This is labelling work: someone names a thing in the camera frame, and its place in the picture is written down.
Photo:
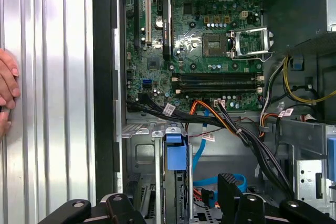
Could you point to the silver coin battery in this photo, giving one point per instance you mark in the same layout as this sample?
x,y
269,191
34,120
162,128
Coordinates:
x,y
158,22

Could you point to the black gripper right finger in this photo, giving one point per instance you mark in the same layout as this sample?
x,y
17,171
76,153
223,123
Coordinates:
x,y
236,203

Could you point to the black graphics card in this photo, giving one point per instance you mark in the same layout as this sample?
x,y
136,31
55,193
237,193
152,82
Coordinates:
x,y
167,30

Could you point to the person's hand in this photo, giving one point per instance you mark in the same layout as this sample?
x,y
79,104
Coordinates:
x,y
8,77

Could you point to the green motherboard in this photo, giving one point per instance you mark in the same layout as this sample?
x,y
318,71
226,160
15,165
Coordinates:
x,y
183,37

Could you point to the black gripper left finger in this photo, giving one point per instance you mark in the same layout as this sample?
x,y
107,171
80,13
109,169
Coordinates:
x,y
118,208

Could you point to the RAM slot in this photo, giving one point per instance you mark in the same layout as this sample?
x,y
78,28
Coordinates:
x,y
218,91
218,80
218,75
218,86

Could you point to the grey power supply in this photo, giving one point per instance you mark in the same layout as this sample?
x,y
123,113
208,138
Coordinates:
x,y
294,11

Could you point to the white expansion slot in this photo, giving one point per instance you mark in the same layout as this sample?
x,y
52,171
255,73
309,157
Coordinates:
x,y
148,19

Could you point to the locking lever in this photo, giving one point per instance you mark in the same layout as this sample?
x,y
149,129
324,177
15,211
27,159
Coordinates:
x,y
249,58

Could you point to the metal disk bay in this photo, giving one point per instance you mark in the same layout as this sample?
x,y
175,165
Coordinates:
x,y
147,153

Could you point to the metal optical drive cage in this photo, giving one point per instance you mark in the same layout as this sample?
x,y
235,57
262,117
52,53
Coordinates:
x,y
307,182

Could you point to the black PC case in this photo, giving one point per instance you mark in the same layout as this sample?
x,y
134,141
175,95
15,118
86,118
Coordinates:
x,y
103,77

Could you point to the black expansion slot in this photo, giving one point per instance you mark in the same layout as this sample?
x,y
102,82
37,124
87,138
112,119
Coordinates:
x,y
136,24

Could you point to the hard disk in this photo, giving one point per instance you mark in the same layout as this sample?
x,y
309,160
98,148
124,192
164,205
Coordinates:
x,y
176,155

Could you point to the CPU socket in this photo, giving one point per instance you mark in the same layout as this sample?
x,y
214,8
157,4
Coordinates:
x,y
214,44

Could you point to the metal socket cover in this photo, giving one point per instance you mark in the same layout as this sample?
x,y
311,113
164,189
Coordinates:
x,y
237,41

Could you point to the blue drive cage latch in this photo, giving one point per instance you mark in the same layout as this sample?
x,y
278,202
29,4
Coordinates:
x,y
332,161

